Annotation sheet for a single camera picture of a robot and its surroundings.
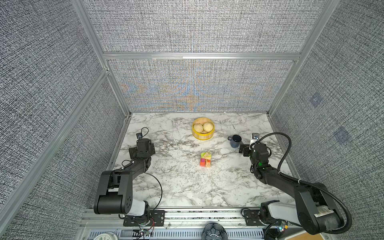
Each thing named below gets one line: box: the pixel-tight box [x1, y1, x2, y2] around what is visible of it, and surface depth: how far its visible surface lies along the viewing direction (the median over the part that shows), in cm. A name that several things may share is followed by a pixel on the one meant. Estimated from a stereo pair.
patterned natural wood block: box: [203, 152, 211, 159], surface depth 87 cm
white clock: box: [93, 231, 119, 240], surface depth 67 cm
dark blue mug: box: [227, 134, 242, 148], surface depth 98 cm
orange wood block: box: [200, 158, 206, 167], surface depth 92 cm
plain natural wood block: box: [205, 159, 212, 168], surface depth 92 cm
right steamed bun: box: [203, 121, 214, 133], surface depth 105 cm
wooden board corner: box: [284, 230, 325, 240], surface depth 65 cm
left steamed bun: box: [193, 123, 204, 133], surface depth 105 cm
